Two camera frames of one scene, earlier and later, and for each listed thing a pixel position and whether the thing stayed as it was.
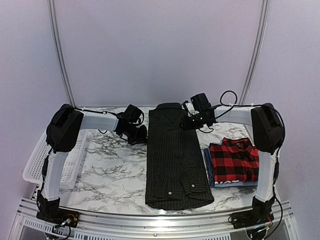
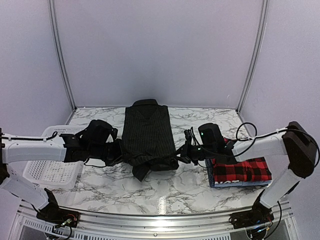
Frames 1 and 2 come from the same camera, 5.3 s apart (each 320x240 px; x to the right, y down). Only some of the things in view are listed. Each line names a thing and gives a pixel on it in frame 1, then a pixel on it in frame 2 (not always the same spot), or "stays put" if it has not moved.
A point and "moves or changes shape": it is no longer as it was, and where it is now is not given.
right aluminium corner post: [250, 73] stays put
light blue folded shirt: [236, 183] stays put
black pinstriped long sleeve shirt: [175, 176] moves or changes shape
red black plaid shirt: [235, 160] stays put
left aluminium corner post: [58, 40] stays put
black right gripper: [186, 125] → [185, 155]
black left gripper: [142, 138] → [119, 155]
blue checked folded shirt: [207, 152] stays put
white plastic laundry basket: [33, 173] stays put
